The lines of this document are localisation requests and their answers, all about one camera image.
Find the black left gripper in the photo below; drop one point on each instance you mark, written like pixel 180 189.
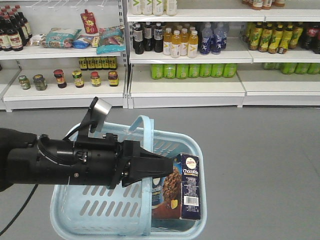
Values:
pixel 105 161

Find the dark blue Chocofello cookie box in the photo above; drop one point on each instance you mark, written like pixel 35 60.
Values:
pixel 177 196

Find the light blue plastic basket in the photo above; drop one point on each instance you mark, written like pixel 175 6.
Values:
pixel 87 212

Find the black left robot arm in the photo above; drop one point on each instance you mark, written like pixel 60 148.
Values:
pixel 26 158

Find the white supermarket shelving unit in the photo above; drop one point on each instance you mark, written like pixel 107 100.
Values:
pixel 250 86

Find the white pegboard shelving unit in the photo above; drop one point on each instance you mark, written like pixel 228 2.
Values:
pixel 37 77

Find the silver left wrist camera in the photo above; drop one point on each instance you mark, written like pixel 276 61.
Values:
pixel 96 114

